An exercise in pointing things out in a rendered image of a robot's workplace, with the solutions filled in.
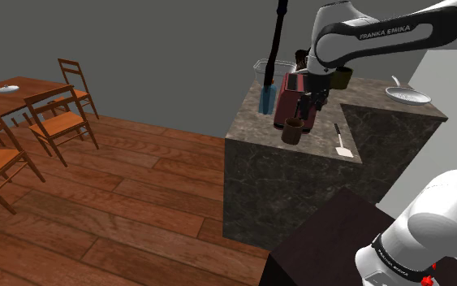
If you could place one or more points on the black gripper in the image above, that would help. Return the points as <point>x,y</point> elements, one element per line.
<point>319,84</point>

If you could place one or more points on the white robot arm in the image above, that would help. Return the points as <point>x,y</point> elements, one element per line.
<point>374,47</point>

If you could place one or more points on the red toaster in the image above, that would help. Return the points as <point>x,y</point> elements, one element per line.
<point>287,105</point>

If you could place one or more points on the brown cup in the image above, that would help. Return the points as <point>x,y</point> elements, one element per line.
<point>291,132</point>

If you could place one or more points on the dark olive cup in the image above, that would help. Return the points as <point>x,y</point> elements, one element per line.
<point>343,79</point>

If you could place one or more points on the dark brown figure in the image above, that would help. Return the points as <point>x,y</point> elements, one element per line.
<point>301,59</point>

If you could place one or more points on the clear plastic container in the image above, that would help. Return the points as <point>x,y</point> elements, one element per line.
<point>280,67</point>

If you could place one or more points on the white frying pan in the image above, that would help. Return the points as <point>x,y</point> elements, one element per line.
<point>408,96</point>

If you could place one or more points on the dark robot stand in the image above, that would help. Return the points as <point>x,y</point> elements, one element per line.
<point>327,241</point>

